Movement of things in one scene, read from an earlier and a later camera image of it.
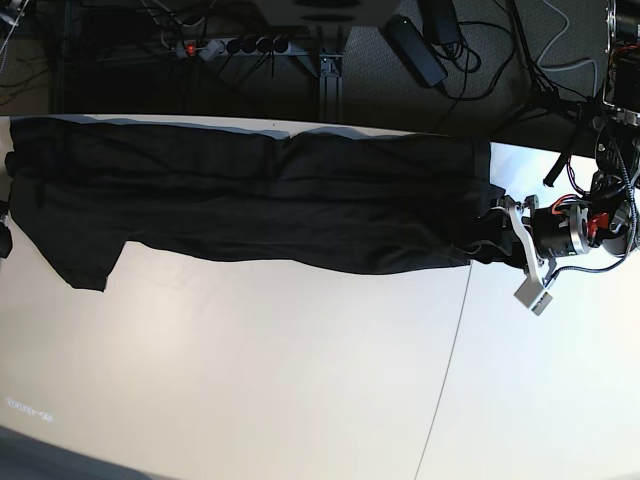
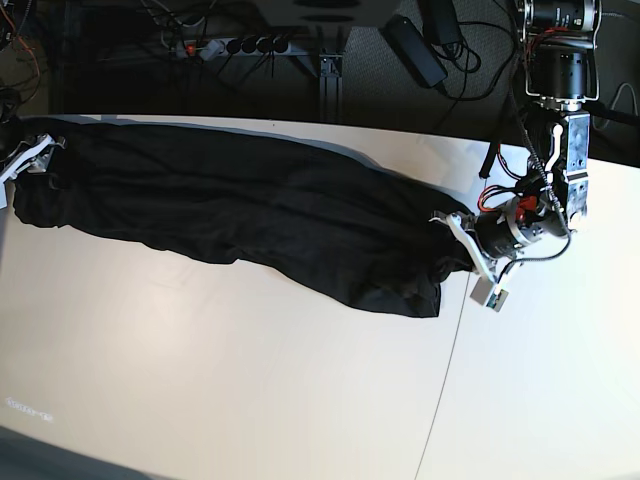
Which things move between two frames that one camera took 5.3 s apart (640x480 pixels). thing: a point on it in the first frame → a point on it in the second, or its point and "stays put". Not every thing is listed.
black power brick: [415, 49] stays put
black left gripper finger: [488, 252] → [447, 265]
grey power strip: [206, 48] stays put
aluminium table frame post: [330, 86] stays put
